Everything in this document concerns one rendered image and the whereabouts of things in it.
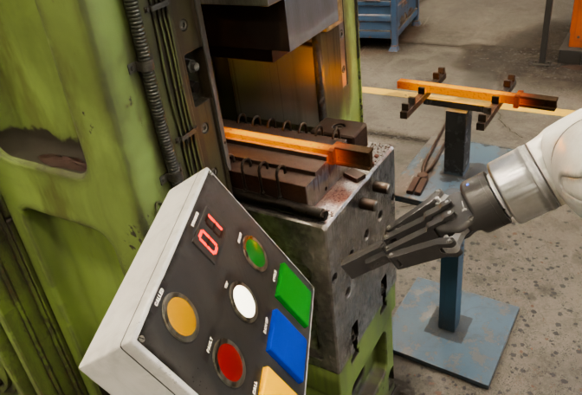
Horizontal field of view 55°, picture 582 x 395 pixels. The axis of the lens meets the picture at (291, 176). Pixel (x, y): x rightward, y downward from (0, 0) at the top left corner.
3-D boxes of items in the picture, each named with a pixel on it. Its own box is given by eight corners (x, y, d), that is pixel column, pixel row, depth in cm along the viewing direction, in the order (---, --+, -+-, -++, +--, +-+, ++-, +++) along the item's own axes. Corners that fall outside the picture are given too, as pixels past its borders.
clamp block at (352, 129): (369, 145, 144) (367, 122, 140) (354, 160, 138) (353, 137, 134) (326, 138, 150) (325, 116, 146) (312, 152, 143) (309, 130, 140)
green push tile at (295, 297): (312, 292, 90) (284, 260, 88) (309, 326, 84) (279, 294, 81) (303, 296, 91) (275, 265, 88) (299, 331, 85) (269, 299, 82)
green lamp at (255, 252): (274, 258, 85) (270, 235, 82) (257, 277, 81) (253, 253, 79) (256, 253, 86) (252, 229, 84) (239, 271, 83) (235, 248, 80)
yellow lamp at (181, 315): (208, 320, 64) (201, 292, 62) (182, 350, 61) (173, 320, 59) (187, 313, 66) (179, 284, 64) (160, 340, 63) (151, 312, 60)
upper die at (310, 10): (339, 20, 117) (335, -28, 112) (290, 52, 103) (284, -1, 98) (184, 12, 137) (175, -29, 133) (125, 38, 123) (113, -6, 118)
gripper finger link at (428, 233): (466, 227, 76) (468, 233, 75) (394, 262, 80) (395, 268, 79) (452, 206, 75) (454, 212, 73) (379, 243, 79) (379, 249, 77)
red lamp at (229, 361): (254, 365, 67) (248, 339, 65) (231, 395, 64) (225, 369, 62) (233, 356, 69) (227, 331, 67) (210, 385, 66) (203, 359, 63)
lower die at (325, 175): (348, 168, 135) (346, 136, 131) (308, 212, 121) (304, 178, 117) (210, 141, 155) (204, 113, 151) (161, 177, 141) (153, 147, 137)
